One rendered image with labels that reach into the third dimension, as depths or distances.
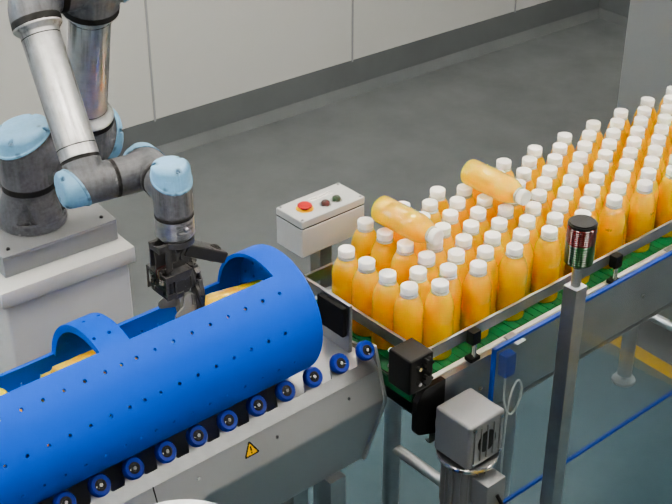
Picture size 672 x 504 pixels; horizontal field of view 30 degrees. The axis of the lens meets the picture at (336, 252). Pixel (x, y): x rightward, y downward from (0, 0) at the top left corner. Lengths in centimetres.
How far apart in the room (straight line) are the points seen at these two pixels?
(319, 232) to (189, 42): 285
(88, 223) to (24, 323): 26
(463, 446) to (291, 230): 67
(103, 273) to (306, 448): 59
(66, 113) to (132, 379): 51
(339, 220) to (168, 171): 82
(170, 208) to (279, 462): 65
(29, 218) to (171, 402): 60
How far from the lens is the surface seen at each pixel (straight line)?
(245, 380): 249
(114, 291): 285
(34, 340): 280
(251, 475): 265
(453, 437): 278
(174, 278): 241
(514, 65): 678
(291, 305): 252
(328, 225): 303
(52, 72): 241
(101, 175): 238
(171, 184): 232
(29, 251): 274
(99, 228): 280
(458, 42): 684
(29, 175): 272
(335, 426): 275
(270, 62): 607
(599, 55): 699
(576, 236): 268
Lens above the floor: 256
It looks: 31 degrees down
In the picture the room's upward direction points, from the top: straight up
